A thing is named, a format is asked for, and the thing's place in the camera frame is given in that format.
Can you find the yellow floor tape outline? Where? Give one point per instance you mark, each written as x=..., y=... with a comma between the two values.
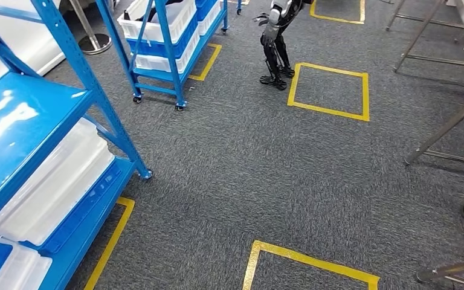
x=308, y=261
x=362, y=12
x=366, y=96

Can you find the black legged robot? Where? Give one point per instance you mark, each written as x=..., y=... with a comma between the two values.
x=274, y=44

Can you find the blue plastic bin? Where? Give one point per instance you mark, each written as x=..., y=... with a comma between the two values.
x=203, y=8
x=184, y=42

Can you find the white car with red stripe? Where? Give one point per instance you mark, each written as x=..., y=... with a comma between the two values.
x=20, y=44

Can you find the black plastic part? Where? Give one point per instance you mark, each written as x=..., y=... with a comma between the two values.
x=152, y=14

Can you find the chrome stanchion post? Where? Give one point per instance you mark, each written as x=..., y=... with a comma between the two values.
x=92, y=42

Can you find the steel frame table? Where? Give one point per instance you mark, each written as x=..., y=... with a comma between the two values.
x=448, y=128

